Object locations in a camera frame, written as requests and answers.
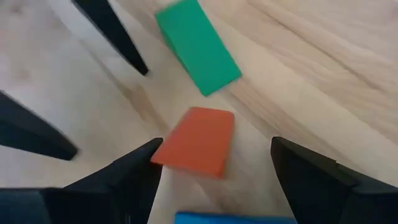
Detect green triangular block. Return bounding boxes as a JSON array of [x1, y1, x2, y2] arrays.
[[154, 0, 243, 97]]

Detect blue triangular block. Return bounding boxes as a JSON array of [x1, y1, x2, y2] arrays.
[[174, 211, 298, 224]]

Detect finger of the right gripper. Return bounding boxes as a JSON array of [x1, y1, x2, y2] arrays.
[[0, 90, 79, 162], [71, 0, 150, 77]]

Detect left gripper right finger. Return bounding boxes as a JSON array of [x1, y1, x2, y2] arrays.
[[270, 136, 398, 224]]

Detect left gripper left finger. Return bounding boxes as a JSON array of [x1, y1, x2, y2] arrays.
[[40, 138, 164, 224]]

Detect orange triangular block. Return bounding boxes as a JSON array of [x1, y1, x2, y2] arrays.
[[150, 106, 236, 180]]

